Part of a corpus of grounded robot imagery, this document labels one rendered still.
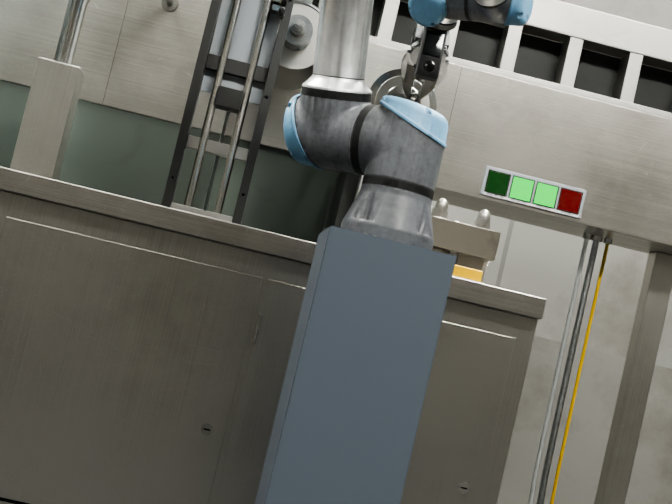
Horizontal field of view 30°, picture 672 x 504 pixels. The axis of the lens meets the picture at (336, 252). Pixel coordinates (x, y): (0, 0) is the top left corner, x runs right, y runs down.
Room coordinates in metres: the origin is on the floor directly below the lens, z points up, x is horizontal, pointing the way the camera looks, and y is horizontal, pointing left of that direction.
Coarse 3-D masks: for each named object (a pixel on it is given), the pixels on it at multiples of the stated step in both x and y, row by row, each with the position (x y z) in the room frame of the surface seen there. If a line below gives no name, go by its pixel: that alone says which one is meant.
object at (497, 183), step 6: (492, 174) 2.96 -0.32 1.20; (498, 174) 2.96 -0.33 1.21; (504, 174) 2.96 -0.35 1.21; (492, 180) 2.96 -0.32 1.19; (498, 180) 2.96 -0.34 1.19; (504, 180) 2.96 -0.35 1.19; (486, 186) 2.95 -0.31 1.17; (492, 186) 2.96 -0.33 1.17; (498, 186) 2.96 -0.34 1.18; (504, 186) 2.96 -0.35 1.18; (492, 192) 2.96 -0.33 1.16; (498, 192) 2.96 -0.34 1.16; (504, 192) 2.96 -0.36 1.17
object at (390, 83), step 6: (390, 78) 2.60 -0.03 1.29; (396, 78) 2.60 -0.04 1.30; (384, 84) 2.60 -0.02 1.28; (390, 84) 2.60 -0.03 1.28; (396, 84) 2.60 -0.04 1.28; (414, 84) 2.61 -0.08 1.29; (420, 84) 2.61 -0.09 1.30; (378, 90) 2.60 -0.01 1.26; (384, 90) 2.60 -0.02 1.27; (378, 96) 2.60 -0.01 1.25; (426, 96) 2.61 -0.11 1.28; (378, 102) 2.60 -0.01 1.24; (426, 102) 2.61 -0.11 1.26
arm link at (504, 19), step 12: (468, 0) 2.23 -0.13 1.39; (480, 0) 2.18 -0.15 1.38; (492, 0) 2.17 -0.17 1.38; (504, 0) 2.18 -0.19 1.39; (516, 0) 2.19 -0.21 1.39; (528, 0) 2.21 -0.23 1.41; (468, 12) 2.24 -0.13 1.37; (480, 12) 2.23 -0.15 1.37; (492, 12) 2.21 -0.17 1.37; (504, 12) 2.21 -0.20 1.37; (516, 12) 2.20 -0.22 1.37; (528, 12) 2.23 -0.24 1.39; (504, 24) 2.24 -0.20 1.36; (516, 24) 2.22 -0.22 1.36
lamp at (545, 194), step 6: (540, 186) 2.96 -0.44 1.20; (546, 186) 2.97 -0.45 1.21; (552, 186) 2.97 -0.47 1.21; (540, 192) 2.97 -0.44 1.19; (546, 192) 2.97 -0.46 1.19; (552, 192) 2.97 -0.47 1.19; (534, 198) 2.97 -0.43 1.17; (540, 198) 2.97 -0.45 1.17; (546, 198) 2.97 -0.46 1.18; (552, 198) 2.97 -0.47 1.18; (546, 204) 2.97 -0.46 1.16; (552, 204) 2.97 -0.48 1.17
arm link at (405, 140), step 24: (384, 96) 1.98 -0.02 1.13; (360, 120) 1.97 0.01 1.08; (384, 120) 1.96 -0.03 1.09; (408, 120) 1.93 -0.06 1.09; (432, 120) 1.94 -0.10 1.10; (360, 144) 1.97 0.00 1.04; (384, 144) 1.95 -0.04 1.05; (408, 144) 1.94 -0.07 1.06; (432, 144) 1.95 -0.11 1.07; (360, 168) 2.00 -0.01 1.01; (384, 168) 1.94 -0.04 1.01; (408, 168) 1.94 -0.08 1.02; (432, 168) 1.96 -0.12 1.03
